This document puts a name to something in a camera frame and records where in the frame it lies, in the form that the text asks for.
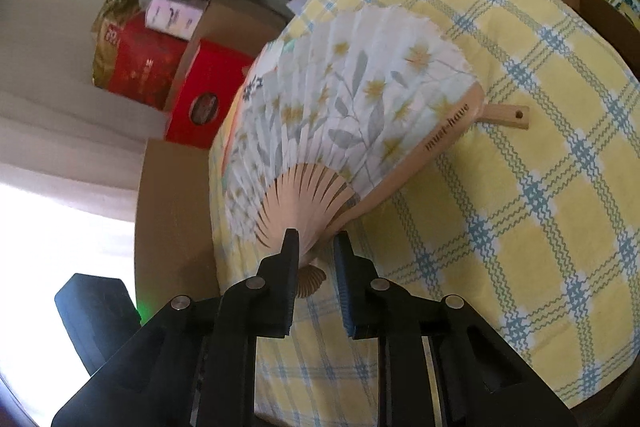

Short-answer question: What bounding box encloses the gold foil bag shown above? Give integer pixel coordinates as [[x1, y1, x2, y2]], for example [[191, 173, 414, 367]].
[[91, 0, 144, 90]]

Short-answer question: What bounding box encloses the white floral paper fan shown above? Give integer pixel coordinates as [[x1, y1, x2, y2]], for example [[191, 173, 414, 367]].
[[222, 4, 486, 299]]

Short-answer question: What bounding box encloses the white pink box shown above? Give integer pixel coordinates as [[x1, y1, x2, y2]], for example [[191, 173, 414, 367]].
[[145, 0, 208, 42]]

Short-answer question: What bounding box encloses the painted calligraphy paper fan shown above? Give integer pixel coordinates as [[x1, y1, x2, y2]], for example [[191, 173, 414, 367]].
[[220, 39, 296, 180]]

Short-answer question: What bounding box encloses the yellow checkered tablecloth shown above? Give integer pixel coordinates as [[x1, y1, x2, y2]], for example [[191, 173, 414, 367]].
[[207, 0, 640, 418]]

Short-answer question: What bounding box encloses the dark red patterned box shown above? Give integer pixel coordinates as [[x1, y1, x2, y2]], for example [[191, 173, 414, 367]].
[[106, 12, 193, 110]]

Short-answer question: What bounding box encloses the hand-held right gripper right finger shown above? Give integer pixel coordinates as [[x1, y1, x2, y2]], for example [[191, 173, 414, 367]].
[[332, 231, 583, 427]]

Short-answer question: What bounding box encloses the wooden fan handle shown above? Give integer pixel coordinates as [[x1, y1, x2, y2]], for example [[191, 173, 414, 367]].
[[480, 103, 531, 131]]

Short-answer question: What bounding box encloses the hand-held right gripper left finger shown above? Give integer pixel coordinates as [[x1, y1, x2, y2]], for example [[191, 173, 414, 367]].
[[52, 228, 301, 427]]

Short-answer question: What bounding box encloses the large cardboard box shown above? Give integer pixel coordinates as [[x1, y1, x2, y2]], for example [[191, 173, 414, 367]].
[[134, 139, 223, 323]]

